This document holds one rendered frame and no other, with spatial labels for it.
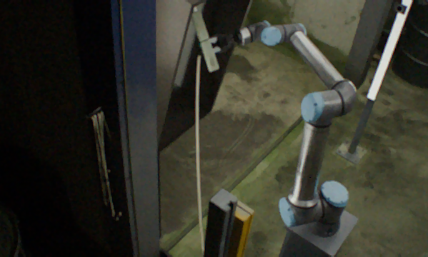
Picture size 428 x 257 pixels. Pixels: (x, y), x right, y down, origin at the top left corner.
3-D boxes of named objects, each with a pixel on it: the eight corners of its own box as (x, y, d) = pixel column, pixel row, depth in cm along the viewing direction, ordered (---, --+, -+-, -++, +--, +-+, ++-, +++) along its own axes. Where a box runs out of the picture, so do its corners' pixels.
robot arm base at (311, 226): (345, 220, 246) (351, 209, 239) (329, 243, 234) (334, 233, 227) (316, 202, 253) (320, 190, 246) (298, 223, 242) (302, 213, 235)
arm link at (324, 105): (319, 227, 227) (349, 100, 183) (287, 235, 223) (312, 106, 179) (305, 206, 239) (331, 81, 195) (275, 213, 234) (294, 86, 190)
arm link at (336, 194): (346, 219, 234) (356, 198, 222) (317, 227, 229) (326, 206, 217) (333, 197, 244) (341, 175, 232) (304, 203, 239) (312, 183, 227)
